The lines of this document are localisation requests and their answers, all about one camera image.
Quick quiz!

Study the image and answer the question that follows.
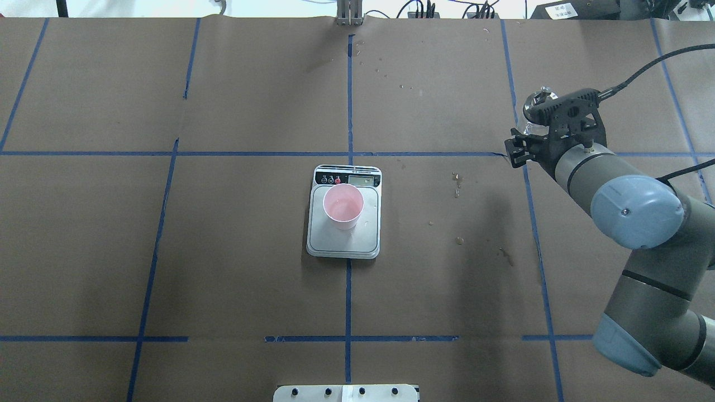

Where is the black box with label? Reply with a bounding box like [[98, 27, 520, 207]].
[[529, 1, 621, 20]]

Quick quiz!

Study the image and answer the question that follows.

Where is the aluminium frame post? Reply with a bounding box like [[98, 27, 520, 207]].
[[336, 0, 364, 26]]

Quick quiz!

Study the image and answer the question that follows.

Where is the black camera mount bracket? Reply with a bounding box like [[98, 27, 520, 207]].
[[523, 87, 607, 148]]

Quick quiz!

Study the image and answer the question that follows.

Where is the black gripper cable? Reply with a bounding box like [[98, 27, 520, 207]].
[[598, 44, 715, 182]]

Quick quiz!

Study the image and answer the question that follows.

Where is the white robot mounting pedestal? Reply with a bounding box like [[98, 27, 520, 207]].
[[273, 384, 421, 401]]

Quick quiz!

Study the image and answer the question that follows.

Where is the silver digital kitchen scale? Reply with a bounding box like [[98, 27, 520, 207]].
[[306, 164, 383, 260]]

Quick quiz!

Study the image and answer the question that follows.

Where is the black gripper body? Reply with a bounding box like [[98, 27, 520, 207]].
[[522, 134, 565, 168]]

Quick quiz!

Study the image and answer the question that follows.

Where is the pink plastic cup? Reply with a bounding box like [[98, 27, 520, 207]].
[[322, 184, 364, 231]]

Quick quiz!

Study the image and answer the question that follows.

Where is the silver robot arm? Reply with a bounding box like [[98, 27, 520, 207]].
[[505, 128, 713, 386]]

